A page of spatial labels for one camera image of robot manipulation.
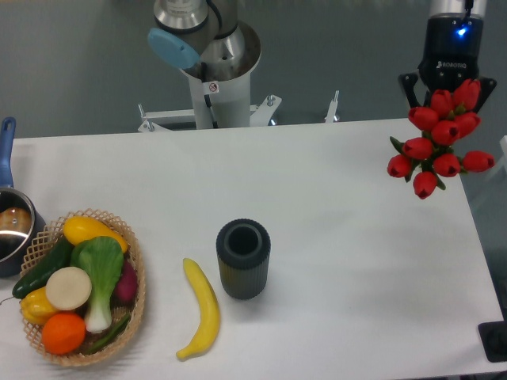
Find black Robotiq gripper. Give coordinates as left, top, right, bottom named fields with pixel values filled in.
left=398, top=13, right=497, bottom=113

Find red tulip bouquet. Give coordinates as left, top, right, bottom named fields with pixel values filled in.
left=387, top=79, right=495, bottom=200

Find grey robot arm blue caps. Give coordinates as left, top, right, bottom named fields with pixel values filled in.
left=148, top=1, right=497, bottom=112

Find black device at table edge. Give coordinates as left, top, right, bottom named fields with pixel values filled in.
left=478, top=321, right=507, bottom=363

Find dark grey ribbed vase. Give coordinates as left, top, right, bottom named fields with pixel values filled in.
left=215, top=218, right=271, bottom=300

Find yellow banana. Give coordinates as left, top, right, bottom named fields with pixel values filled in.
left=176, top=258, right=221, bottom=361

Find purple red onion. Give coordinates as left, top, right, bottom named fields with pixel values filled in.
left=113, top=260, right=138, bottom=304

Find green bok choy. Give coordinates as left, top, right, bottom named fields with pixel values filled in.
left=71, top=237, right=124, bottom=333

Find yellow squash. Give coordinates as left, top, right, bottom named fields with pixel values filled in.
left=63, top=216, right=128, bottom=253

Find dark green cucumber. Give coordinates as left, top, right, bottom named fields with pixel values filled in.
left=12, top=237, right=74, bottom=299

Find woven wicker basket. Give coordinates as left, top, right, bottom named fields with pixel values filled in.
left=21, top=208, right=146, bottom=367

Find green chili pepper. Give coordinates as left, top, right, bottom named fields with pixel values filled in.
left=83, top=314, right=131, bottom=355

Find cream round radish slice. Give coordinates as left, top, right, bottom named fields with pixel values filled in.
left=45, top=267, right=92, bottom=311

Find orange fruit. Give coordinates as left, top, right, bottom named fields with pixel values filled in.
left=42, top=312, right=86, bottom=355

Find yellow bell pepper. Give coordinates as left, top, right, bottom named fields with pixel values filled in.
left=20, top=287, right=60, bottom=325

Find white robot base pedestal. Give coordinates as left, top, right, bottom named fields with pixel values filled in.
left=138, top=74, right=282, bottom=132

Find blue handled saucepan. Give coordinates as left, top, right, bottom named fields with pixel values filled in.
left=1, top=117, right=45, bottom=278

